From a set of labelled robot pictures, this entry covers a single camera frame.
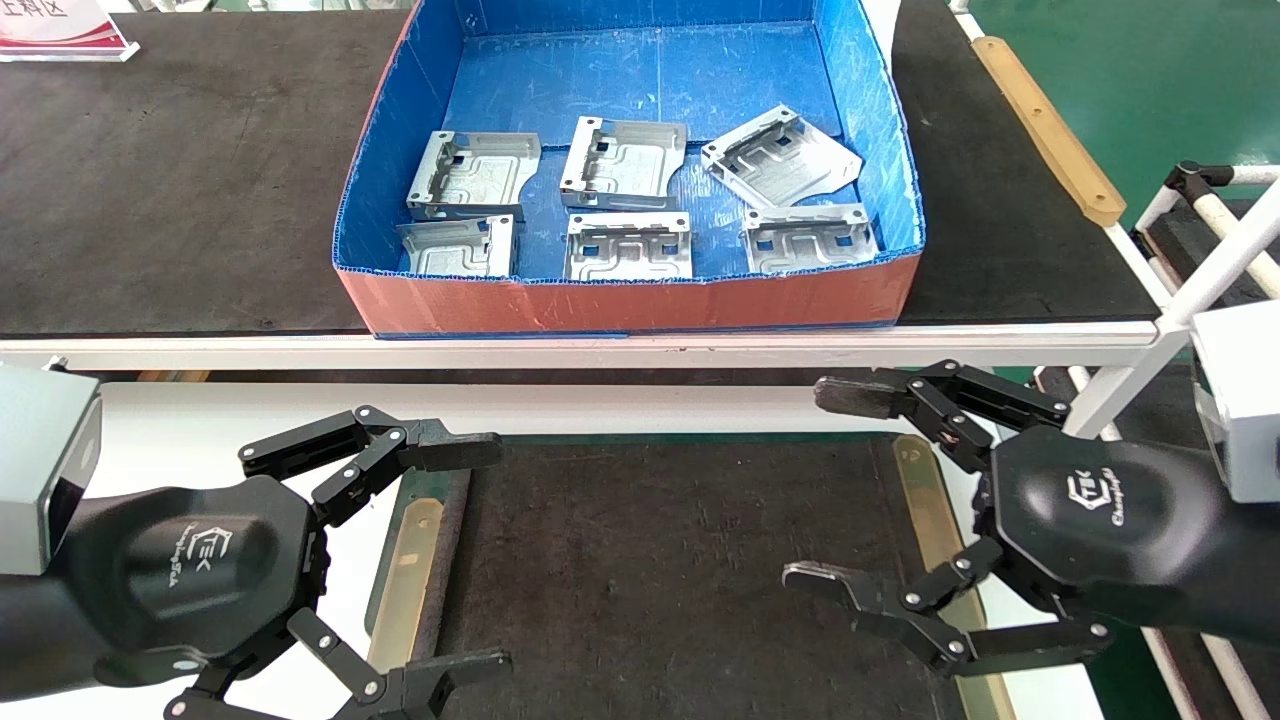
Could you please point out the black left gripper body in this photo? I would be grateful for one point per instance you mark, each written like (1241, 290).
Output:
(190, 570)

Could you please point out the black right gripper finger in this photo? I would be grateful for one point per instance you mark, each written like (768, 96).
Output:
(870, 393)
(880, 605)

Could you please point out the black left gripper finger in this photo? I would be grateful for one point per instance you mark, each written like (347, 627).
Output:
(430, 688)
(440, 448)

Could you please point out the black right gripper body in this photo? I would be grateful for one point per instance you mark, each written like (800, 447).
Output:
(1120, 530)

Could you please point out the silver metal bracket plate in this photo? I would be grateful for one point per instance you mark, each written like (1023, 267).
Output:
(810, 245)
(785, 165)
(630, 250)
(630, 165)
(480, 170)
(455, 250)

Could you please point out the blue corrugated plastic box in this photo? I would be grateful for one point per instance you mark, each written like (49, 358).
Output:
(640, 80)

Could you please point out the brass mat edge strip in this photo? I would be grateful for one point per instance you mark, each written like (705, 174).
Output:
(925, 480)
(405, 580)

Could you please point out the small black work mat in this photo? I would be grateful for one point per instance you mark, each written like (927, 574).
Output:
(650, 580)

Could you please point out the tan wooden edge strip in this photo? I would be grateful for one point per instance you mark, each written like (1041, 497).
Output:
(1050, 130)

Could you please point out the large black table mat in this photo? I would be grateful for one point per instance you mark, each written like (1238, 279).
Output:
(180, 200)

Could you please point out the black pipe connector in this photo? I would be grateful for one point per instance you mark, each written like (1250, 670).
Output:
(1195, 178)

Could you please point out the red white sign stand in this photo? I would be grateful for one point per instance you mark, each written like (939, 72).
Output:
(55, 30)

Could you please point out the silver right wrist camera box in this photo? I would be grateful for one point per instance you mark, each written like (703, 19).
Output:
(1245, 400)

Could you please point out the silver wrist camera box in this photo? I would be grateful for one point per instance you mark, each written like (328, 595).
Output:
(1245, 400)
(35, 460)

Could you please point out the white table edge rail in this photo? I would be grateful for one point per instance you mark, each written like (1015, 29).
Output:
(600, 352)

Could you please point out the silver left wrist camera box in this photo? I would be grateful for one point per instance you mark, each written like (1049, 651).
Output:
(35, 460)

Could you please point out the long diagonal white frame pipe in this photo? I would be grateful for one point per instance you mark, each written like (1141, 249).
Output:
(1230, 255)

